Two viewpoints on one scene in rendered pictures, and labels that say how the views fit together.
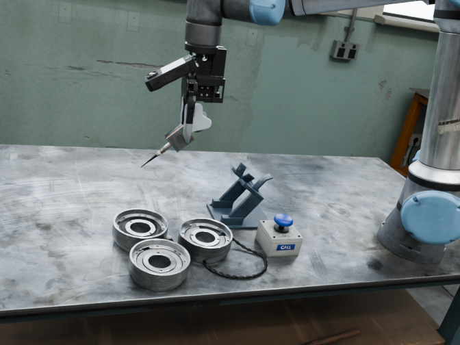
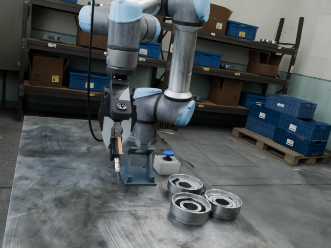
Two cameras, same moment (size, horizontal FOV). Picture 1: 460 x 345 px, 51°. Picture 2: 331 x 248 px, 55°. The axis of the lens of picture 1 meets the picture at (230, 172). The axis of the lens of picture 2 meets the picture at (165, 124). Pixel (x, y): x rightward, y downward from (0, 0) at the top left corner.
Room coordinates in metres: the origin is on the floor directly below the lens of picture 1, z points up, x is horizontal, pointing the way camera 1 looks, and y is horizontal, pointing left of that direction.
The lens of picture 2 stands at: (0.88, 0.90, 1.22)
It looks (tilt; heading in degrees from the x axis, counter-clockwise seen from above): 14 degrees down; 270
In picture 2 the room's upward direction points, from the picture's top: 10 degrees clockwise
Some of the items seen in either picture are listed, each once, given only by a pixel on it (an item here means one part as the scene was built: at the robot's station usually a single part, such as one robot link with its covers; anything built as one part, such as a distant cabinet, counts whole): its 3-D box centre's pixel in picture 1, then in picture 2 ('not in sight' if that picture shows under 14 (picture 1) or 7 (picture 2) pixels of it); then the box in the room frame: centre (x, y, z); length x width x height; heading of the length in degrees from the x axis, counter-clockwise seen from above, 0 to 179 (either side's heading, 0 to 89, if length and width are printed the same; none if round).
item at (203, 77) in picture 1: (202, 73); (118, 90); (1.02, 0.10, 1.09); 0.09 x 0.08 x 0.12; 109
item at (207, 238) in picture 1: (204, 240); (184, 187); (0.79, 0.02, 0.82); 0.10 x 0.10 x 0.04
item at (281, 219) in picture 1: (281, 226); (167, 157); (0.85, -0.13, 0.85); 0.04 x 0.04 x 0.05
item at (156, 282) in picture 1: (159, 265); (221, 204); (0.69, 0.09, 0.82); 0.10 x 0.10 x 0.04
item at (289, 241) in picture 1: (280, 237); (166, 164); (0.86, -0.13, 0.82); 0.08 x 0.07 x 0.05; 114
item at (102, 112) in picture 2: not in sight; (107, 114); (1.03, 0.13, 1.03); 0.05 x 0.02 x 0.09; 19
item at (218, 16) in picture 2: not in sight; (208, 18); (0.54, -4.04, 1.69); 0.59 x 0.41 x 0.38; 29
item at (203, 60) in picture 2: not in sight; (200, 58); (0.54, -4.04, 1.11); 0.52 x 0.38 x 0.22; 24
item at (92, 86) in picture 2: not in sight; (88, 80); (2.03, -3.39, 0.56); 0.52 x 0.38 x 0.22; 21
